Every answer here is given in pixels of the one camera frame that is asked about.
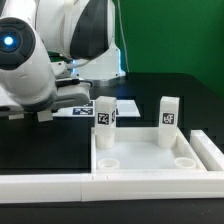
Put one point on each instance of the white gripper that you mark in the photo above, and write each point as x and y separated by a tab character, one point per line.
73	92

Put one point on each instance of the white square tabletop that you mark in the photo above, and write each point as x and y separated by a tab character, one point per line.
135	149

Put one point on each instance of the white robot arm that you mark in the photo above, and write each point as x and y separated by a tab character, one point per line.
53	51

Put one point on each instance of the white marker sheet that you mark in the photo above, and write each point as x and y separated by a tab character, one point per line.
124	108

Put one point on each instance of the white L-shaped obstacle wall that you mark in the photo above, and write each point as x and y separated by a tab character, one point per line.
123	185

